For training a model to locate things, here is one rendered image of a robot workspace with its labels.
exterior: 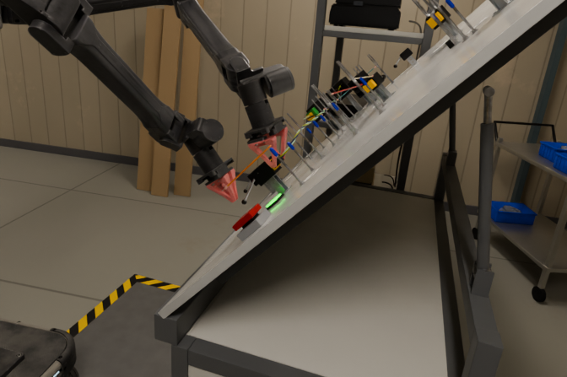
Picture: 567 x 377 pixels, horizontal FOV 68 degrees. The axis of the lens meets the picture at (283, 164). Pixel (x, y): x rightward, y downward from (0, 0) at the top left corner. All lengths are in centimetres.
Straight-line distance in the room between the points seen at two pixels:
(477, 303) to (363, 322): 30
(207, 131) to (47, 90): 384
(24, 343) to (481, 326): 162
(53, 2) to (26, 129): 425
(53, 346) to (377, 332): 128
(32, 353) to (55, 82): 321
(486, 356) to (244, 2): 334
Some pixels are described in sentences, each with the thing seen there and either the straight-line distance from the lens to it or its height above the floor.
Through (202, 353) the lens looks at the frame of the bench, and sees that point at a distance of 96.
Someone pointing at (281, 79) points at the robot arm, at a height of 133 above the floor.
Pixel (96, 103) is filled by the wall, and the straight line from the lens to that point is 447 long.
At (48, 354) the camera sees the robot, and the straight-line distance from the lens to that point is 189.
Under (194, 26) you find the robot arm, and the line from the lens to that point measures 119.
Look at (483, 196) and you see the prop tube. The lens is 83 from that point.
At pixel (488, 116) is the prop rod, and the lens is 80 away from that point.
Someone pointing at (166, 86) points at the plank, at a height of 89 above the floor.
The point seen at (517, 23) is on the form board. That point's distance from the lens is 63.
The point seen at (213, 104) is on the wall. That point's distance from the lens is 391.
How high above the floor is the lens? 146
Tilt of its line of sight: 19 degrees down
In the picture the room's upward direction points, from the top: 5 degrees clockwise
